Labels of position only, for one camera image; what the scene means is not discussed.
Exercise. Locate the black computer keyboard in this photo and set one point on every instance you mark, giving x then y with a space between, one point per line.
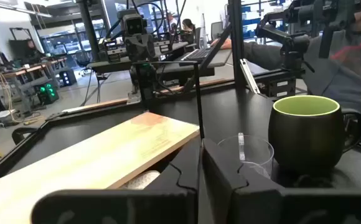
197 54

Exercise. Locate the black labelled base box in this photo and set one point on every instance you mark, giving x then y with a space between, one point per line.
277 85

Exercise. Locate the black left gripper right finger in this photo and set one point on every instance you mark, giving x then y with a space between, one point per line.
261 205

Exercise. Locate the person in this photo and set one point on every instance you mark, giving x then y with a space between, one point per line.
31 51
171 21
348 68
187 29

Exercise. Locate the white waffle cloth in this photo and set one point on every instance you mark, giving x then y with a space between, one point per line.
141 180

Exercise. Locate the grey desk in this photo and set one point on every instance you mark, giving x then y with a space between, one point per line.
221 59

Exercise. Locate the black vertical rig post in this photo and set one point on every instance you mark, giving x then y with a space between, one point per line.
237 43

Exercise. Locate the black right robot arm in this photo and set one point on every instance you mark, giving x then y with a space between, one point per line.
137 40

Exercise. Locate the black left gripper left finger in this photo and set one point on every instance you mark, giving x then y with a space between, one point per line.
137 205

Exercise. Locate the computer with green lights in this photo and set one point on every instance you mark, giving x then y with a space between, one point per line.
47 92

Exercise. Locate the black mug green inside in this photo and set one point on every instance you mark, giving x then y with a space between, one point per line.
305 140

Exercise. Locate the clear glass mug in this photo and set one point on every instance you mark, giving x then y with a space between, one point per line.
255 152

